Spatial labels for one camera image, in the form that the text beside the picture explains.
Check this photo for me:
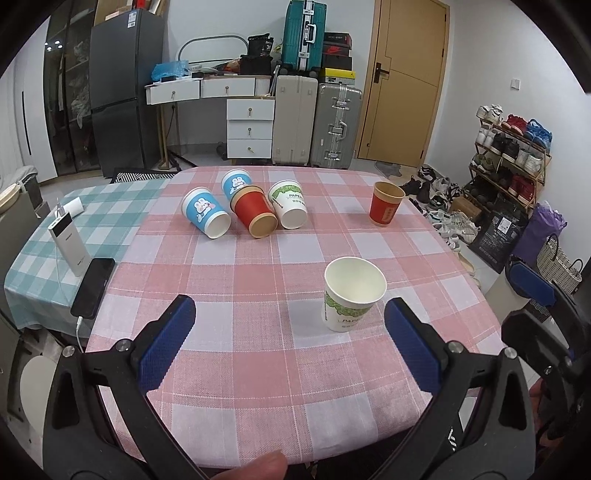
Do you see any small white box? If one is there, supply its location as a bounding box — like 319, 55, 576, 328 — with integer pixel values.
55, 198, 85, 217

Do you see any pile of shoes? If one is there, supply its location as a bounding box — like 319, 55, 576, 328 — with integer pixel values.
399, 164, 481, 278

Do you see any blue rabbit paper cup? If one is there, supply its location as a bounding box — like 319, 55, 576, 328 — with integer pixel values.
221, 169, 252, 204
181, 186, 232, 239

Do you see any red paper cup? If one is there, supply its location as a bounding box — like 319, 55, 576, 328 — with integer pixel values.
369, 181, 406, 228
229, 185, 279, 239

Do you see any silver suitcase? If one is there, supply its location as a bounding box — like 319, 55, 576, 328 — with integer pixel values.
310, 83, 363, 169

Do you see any striped rug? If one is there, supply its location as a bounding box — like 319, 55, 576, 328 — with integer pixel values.
111, 168, 178, 185

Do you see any cardboard box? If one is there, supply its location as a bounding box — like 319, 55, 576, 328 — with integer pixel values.
95, 0, 139, 26

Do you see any black refrigerator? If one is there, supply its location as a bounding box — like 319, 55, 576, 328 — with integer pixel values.
90, 9, 167, 178

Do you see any white curved dressing desk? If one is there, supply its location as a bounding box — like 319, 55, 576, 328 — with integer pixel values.
145, 76, 257, 106

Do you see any stack of shoe boxes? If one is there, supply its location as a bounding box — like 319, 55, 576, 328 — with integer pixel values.
321, 32, 361, 88

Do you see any blue plastic bag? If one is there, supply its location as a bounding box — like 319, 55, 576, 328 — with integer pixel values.
151, 60, 190, 81

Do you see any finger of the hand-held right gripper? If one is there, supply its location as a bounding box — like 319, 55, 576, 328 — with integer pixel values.
501, 311, 578, 370
505, 260, 591, 326

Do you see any white drawer unit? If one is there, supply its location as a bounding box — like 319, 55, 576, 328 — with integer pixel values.
226, 98, 275, 160

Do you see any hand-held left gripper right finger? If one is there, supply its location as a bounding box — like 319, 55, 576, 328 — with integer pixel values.
369, 298, 539, 480

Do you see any black shopping bag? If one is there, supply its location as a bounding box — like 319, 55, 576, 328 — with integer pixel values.
471, 210, 527, 273

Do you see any white power bank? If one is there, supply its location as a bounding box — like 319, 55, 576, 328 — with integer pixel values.
48, 217, 90, 277

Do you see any green checked tablecloth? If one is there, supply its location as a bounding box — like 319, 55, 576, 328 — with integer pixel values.
4, 178, 178, 330

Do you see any wooden door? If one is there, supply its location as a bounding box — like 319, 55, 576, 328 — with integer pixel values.
355, 0, 451, 169

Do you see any teal suitcase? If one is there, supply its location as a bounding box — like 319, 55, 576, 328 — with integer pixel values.
281, 0, 328, 72

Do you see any glass door cabinet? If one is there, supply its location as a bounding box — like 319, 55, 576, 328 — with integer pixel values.
44, 0, 100, 178

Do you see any purple bag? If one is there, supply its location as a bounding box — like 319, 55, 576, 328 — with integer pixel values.
512, 203, 566, 266

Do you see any person's left hand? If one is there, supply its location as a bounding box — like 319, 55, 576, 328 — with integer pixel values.
203, 450, 288, 480

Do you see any white green paper cup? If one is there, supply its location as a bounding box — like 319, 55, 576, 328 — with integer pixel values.
269, 180, 308, 230
322, 257, 387, 333

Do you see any wooden shoe rack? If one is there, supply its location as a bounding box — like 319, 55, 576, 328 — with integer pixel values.
468, 104, 552, 213

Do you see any beige suitcase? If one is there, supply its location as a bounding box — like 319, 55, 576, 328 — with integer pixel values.
272, 75, 318, 166

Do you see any woven basket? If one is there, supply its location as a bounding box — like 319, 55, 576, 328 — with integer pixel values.
536, 235, 585, 294

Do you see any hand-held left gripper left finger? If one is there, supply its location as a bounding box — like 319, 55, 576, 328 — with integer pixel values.
44, 294, 204, 480

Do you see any pink checked tablecloth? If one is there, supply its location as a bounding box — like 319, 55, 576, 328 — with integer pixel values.
85, 166, 504, 467

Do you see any black smartphone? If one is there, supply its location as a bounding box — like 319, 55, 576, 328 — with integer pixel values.
70, 257, 116, 320

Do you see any arched mirror frame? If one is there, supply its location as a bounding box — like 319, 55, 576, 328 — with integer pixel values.
178, 34, 250, 70

